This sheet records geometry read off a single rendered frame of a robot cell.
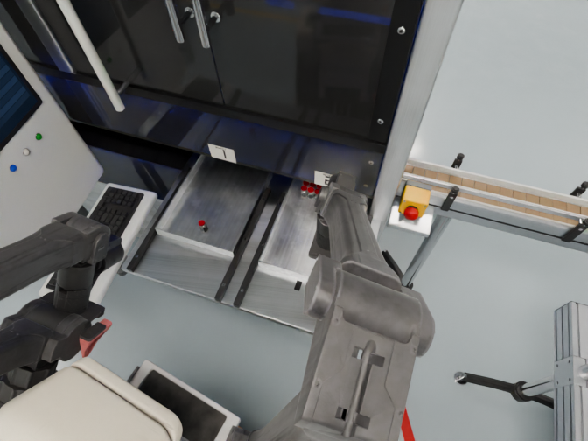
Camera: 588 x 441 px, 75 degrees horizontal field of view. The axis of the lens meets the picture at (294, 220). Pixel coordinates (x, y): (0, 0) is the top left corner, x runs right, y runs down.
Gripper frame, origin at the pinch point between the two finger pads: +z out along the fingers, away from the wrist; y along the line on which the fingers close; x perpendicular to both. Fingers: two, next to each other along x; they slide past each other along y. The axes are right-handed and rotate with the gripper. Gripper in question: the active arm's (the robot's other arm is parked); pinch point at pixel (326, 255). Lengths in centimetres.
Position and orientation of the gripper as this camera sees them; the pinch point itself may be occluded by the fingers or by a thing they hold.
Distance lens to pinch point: 92.4
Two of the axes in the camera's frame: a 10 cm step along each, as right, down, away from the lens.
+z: 0.3, 5.0, 8.6
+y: 3.2, -8.2, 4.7
